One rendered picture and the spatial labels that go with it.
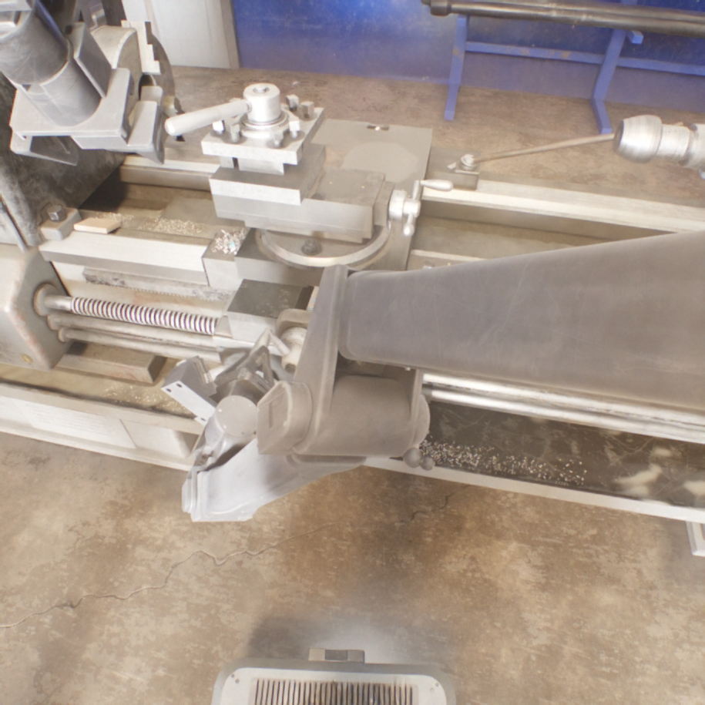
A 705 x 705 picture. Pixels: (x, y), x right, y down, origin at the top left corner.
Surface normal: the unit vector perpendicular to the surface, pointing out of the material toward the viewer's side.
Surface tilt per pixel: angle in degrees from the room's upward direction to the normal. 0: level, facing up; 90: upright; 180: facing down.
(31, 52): 113
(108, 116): 30
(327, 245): 0
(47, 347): 90
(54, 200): 90
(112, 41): 20
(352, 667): 45
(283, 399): 66
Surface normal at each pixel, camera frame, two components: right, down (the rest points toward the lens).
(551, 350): -0.90, -0.06
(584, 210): -0.15, 0.11
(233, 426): 0.43, -0.52
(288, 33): -0.20, 0.74
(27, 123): -0.02, -0.19
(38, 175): 0.98, 0.15
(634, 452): 0.00, -0.65
